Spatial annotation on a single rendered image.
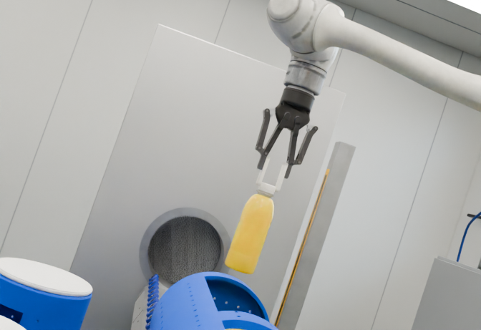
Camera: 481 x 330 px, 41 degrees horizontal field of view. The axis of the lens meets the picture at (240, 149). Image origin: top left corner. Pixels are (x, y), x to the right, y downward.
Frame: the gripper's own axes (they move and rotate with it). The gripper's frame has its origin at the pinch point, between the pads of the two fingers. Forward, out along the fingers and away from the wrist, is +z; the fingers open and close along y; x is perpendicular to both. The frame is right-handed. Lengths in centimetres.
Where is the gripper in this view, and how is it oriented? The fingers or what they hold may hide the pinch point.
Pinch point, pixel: (271, 175)
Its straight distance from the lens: 146.1
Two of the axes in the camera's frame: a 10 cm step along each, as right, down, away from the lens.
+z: -3.3, 9.4, -0.6
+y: -9.3, -3.3, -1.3
